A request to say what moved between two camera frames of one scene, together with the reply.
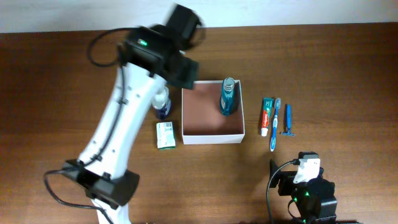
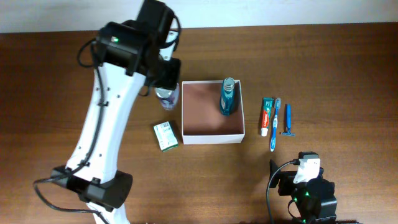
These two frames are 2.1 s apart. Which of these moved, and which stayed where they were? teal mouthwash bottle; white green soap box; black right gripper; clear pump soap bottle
Moved: clear pump soap bottle
Stayed: teal mouthwash bottle; black right gripper; white green soap box
